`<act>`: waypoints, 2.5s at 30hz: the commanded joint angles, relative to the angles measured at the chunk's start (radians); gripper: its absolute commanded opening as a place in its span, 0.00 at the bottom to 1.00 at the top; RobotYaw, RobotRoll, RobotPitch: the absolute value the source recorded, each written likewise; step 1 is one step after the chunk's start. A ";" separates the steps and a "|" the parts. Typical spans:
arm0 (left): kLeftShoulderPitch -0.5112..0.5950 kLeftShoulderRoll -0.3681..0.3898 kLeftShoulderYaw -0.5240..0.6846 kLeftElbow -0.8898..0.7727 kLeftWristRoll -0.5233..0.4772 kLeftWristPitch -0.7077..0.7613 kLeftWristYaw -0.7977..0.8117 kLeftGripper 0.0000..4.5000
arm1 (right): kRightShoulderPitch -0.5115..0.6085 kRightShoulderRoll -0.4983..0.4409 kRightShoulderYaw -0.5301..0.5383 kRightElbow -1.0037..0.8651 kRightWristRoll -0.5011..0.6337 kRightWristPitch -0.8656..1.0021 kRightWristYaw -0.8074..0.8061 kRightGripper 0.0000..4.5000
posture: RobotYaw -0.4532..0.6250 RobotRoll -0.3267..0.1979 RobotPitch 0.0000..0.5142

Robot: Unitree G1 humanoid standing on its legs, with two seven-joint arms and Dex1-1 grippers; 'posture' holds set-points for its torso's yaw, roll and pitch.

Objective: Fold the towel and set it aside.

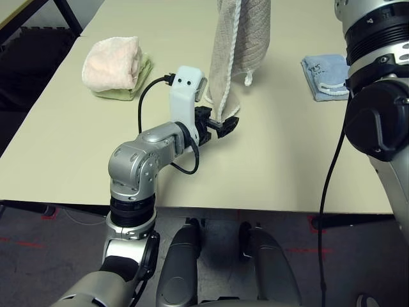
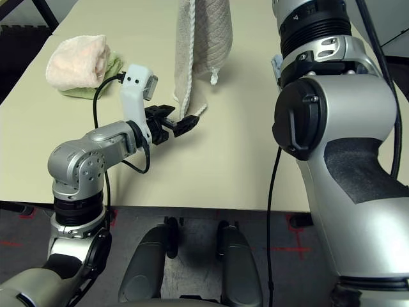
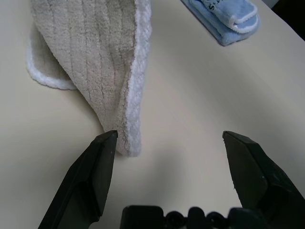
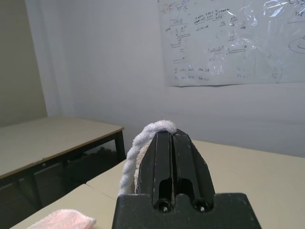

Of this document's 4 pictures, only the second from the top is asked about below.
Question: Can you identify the black table frame bar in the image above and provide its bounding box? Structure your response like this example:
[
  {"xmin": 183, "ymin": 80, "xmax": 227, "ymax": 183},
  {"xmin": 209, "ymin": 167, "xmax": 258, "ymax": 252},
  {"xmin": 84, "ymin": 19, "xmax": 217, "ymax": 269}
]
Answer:
[{"xmin": 289, "ymin": 212, "xmax": 316, "ymax": 228}]

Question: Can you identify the green fluffy towel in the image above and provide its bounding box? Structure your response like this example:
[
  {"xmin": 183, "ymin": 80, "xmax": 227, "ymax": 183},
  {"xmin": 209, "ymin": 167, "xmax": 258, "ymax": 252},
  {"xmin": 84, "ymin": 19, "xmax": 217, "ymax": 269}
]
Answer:
[{"xmin": 59, "ymin": 51, "xmax": 126, "ymax": 100}]

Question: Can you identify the black foam floor mat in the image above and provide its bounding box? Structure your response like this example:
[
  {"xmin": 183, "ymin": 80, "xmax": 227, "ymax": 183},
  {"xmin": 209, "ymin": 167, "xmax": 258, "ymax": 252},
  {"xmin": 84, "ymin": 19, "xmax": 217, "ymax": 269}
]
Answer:
[{"xmin": 0, "ymin": 24, "xmax": 54, "ymax": 105}]

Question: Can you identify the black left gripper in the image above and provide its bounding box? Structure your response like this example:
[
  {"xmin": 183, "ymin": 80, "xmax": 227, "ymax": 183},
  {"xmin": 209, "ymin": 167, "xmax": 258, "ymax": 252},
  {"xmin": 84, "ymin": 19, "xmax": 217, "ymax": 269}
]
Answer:
[{"xmin": 144, "ymin": 104, "xmax": 201, "ymax": 145}]

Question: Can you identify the beige towel with white trim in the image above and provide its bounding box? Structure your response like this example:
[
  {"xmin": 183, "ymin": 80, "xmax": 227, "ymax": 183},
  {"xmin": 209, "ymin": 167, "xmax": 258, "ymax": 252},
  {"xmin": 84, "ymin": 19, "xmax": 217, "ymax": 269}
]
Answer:
[{"xmin": 173, "ymin": 0, "xmax": 234, "ymax": 120}]

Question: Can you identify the black slanted stand leg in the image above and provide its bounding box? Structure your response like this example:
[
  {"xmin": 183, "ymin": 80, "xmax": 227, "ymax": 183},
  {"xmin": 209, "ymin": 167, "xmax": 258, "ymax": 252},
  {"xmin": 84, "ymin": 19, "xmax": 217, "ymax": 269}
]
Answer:
[{"xmin": 34, "ymin": 0, "xmax": 61, "ymax": 31}]

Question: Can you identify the blue towel with white trim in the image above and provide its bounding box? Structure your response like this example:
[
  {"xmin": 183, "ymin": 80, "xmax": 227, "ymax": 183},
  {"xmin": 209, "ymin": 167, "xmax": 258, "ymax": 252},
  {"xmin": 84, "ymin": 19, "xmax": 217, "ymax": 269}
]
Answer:
[{"xmin": 270, "ymin": 54, "xmax": 284, "ymax": 86}]

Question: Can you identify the pink fluffy towel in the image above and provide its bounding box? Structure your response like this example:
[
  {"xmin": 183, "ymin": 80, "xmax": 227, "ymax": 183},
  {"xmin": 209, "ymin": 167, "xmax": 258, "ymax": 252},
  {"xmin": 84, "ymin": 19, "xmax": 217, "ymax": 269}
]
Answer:
[{"xmin": 46, "ymin": 34, "xmax": 112, "ymax": 90}]

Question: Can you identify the grey metal cabinet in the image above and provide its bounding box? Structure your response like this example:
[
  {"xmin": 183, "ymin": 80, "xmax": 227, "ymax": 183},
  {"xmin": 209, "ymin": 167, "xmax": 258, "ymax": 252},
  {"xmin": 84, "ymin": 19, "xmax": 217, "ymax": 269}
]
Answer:
[{"xmin": 382, "ymin": 28, "xmax": 409, "ymax": 58}]

